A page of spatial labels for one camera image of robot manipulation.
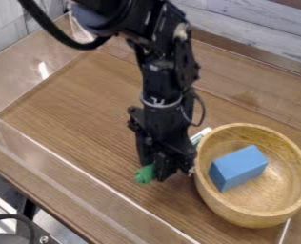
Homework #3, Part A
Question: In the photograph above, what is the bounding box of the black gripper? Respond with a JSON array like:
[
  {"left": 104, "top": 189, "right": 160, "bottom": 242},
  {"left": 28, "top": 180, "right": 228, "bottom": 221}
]
[{"left": 127, "top": 95, "right": 196, "bottom": 182}]

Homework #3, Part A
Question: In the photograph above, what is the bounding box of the green Expo marker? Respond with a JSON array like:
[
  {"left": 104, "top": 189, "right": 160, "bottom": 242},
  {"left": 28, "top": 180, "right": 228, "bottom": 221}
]
[{"left": 134, "top": 127, "right": 211, "bottom": 184}]

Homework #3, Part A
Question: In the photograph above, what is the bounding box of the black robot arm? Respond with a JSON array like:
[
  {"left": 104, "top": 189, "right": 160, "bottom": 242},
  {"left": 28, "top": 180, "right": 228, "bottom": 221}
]
[{"left": 69, "top": 0, "right": 200, "bottom": 181}]

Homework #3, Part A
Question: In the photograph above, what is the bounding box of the brown wooden bowl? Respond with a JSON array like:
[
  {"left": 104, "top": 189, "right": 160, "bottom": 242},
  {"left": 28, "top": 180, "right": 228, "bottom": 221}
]
[{"left": 195, "top": 123, "right": 301, "bottom": 229}]

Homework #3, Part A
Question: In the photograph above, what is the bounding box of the blue foam block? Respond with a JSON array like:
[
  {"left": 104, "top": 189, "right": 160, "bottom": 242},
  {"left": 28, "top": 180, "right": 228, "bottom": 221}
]
[{"left": 207, "top": 145, "right": 267, "bottom": 193}]

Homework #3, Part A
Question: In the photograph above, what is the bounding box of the black metal stand base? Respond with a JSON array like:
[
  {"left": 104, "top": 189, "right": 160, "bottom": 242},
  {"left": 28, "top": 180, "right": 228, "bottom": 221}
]
[{"left": 15, "top": 221, "right": 61, "bottom": 244}]

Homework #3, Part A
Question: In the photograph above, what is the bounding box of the clear acrylic front wall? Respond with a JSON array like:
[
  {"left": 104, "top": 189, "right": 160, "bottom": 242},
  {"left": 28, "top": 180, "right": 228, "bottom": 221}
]
[{"left": 0, "top": 120, "right": 200, "bottom": 244}]

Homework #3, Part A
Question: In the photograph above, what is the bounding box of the clear acrylic wall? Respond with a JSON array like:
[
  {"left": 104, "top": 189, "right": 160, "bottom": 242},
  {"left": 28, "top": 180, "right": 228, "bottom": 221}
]
[
  {"left": 0, "top": 30, "right": 89, "bottom": 114},
  {"left": 0, "top": 120, "right": 200, "bottom": 244},
  {"left": 192, "top": 28, "right": 301, "bottom": 130}
]

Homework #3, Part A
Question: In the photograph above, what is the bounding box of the clear acrylic back wall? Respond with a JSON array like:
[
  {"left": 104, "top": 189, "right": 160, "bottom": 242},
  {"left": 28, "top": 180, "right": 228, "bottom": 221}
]
[{"left": 192, "top": 28, "right": 301, "bottom": 130}]

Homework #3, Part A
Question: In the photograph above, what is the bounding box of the clear acrylic left wall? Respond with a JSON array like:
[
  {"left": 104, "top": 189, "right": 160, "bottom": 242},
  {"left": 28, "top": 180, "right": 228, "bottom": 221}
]
[{"left": 0, "top": 30, "right": 89, "bottom": 114}]

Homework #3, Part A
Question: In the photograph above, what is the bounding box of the black cable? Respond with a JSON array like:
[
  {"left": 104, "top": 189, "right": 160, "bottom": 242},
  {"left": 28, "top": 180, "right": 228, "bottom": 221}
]
[{"left": 0, "top": 213, "right": 36, "bottom": 244}]

